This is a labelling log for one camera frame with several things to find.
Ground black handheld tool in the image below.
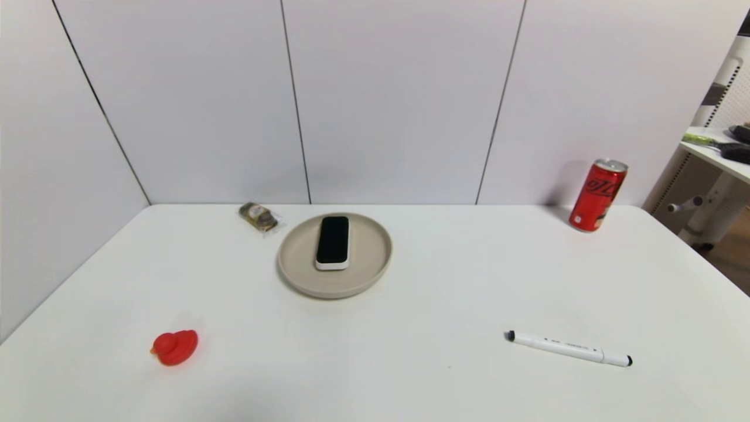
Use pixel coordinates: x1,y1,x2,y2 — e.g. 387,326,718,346
720,142,750,165

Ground white perforated panel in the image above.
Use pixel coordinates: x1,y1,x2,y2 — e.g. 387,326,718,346
700,35,750,130

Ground white marker pen black caps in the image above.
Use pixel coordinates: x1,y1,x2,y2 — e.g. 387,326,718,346
506,331,633,367

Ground beige round plate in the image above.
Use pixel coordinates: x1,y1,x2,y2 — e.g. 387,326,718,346
277,212,393,300

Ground red cola can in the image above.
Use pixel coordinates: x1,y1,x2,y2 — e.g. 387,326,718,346
569,158,629,233

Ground black and white eraser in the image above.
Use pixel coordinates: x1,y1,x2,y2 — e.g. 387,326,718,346
315,216,350,271

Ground red rubber duck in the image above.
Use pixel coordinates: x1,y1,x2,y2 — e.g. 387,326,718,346
150,329,199,366

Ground clear wrapped snack packet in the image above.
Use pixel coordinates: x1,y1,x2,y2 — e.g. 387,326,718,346
238,202,284,234

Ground green tool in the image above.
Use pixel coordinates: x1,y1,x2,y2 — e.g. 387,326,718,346
681,133,731,150

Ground white side desk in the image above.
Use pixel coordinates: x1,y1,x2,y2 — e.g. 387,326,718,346
645,126,750,254

